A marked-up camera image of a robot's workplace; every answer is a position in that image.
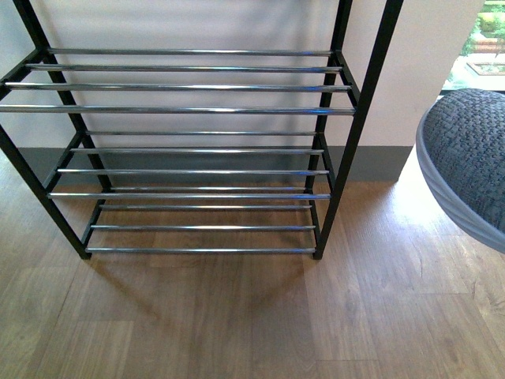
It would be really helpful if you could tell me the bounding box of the black metal shoe rack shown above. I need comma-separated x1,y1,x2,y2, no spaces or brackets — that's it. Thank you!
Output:
1,1,404,260

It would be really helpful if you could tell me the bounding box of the grey sneaker white sole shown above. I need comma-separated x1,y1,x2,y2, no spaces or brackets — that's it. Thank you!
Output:
416,88,504,253

